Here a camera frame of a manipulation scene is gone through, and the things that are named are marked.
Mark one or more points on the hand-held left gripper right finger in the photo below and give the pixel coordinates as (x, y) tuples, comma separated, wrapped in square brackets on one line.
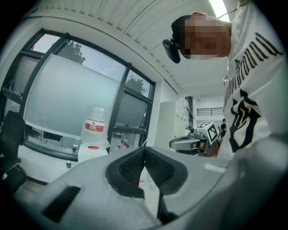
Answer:
[(198, 193)]

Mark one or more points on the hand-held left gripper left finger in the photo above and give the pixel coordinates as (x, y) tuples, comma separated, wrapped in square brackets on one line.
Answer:
[(90, 197)]

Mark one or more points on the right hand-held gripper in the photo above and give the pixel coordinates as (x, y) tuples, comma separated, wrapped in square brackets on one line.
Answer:
[(212, 132)]

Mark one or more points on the person's right forearm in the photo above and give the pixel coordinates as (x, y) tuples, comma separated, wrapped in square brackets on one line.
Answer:
[(213, 149)]

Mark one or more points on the blue paper cup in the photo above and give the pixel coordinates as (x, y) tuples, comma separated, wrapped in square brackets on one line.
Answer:
[(68, 164)]

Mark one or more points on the dark paper cup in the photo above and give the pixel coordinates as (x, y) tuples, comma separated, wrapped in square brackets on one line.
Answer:
[(75, 149)]

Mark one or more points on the white locker cabinet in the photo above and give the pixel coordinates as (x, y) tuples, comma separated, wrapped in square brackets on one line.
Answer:
[(173, 121)]

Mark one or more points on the white water dispenser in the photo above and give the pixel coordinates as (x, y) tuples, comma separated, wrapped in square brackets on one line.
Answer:
[(92, 155)]

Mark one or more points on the black railing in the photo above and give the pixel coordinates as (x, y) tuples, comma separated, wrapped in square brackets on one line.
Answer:
[(209, 109)]

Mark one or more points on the clear water jug red label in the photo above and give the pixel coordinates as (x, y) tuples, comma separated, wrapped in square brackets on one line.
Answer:
[(94, 121)]

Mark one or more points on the person in white shirt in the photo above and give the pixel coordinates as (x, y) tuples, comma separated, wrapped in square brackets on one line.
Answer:
[(254, 94)]

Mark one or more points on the black office chair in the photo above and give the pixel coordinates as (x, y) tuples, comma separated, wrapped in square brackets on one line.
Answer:
[(12, 146)]

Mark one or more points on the black framed window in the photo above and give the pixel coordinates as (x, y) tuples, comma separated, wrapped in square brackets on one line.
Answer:
[(72, 94)]

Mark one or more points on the person's head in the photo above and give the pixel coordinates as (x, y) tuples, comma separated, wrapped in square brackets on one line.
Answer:
[(207, 36)]

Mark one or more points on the ceiling light strip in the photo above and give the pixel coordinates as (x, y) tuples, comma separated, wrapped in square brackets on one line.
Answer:
[(219, 9)]

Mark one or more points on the black head camera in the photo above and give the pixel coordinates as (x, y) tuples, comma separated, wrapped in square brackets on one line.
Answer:
[(172, 50)]

